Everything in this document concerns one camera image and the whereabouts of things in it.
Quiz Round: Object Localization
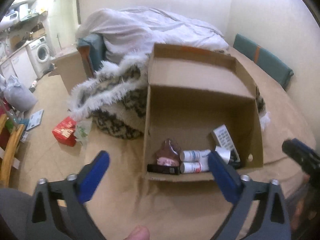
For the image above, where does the white power adapter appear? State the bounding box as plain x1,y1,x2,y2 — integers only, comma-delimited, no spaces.
215,146,231,164

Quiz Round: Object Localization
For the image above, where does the white pill bottle blue label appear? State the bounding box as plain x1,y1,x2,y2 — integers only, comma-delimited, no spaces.
180,150,211,162

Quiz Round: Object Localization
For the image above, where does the white pill bottle red label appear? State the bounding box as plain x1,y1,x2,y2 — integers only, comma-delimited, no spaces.
180,162,209,174

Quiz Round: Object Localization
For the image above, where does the black rectangular battery pack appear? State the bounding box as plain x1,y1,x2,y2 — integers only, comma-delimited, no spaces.
147,164,181,175

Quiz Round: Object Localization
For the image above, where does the person's right hand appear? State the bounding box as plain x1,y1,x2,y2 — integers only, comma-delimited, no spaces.
291,174,319,231

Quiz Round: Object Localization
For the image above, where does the person's left hand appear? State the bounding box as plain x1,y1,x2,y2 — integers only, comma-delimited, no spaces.
125,225,150,240

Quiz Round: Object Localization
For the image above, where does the red cardboard package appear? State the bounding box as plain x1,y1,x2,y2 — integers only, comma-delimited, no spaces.
52,116,76,147

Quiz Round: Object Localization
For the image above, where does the white remote control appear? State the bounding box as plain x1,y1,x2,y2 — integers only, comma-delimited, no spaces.
211,125,240,159

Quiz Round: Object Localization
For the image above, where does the pink pig face toy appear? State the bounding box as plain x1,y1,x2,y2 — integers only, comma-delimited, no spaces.
157,157,180,167

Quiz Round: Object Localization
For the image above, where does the maroon hair claw clip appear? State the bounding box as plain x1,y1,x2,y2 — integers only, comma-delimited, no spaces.
155,138,181,161

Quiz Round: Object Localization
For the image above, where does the leopard print fur blanket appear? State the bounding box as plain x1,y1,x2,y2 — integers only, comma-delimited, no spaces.
70,53,269,139

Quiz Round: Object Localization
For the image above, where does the teal cushion orange stripe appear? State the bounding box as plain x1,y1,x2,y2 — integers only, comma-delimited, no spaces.
233,34,294,90

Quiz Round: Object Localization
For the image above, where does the grey plastic bag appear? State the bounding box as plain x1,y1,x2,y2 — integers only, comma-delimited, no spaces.
4,75,38,112

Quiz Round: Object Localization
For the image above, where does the brown cardboard box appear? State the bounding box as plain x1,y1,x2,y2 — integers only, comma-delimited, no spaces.
143,44,264,173

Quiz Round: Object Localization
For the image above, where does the teal cushion by duvet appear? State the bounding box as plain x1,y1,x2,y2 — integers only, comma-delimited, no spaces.
76,34,106,78

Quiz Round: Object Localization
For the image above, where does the white washing machine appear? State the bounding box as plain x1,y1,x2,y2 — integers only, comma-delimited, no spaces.
26,36,50,79

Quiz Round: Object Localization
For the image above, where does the white duvet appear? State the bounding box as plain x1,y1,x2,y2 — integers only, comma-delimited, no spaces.
76,7,229,63

